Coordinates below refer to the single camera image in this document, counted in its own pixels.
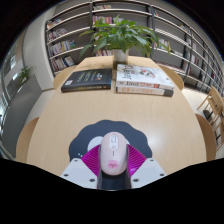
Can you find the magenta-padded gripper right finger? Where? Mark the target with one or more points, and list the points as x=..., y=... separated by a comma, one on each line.
x=146, y=171

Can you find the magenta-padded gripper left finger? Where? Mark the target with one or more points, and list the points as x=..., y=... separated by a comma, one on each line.
x=78, y=171

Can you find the pale pink computer mouse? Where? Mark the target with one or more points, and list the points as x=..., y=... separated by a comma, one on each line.
x=113, y=153

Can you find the black cartoon-face mouse pad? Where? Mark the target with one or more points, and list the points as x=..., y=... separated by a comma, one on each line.
x=110, y=126

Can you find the round-back wooden chair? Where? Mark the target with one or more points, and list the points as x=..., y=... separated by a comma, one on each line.
x=25, y=143
x=175, y=78
x=63, y=78
x=206, y=136

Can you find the white book red-lettered spine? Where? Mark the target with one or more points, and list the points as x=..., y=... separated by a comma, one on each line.
x=143, y=91

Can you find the black hardcover book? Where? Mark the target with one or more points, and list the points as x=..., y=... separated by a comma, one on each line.
x=86, y=80

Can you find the white illustrated-cover book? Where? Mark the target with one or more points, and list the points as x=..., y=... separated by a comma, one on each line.
x=143, y=73

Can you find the leafy background potted plant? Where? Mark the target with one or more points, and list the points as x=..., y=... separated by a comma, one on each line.
x=24, y=74

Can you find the green potted plant white pot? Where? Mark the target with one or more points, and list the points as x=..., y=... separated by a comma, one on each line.
x=120, y=36

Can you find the grey bookshelf unit with books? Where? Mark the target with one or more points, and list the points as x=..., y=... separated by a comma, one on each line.
x=63, y=33

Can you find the group of wooden frame chairs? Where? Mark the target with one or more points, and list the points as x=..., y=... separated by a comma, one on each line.
x=213, y=100

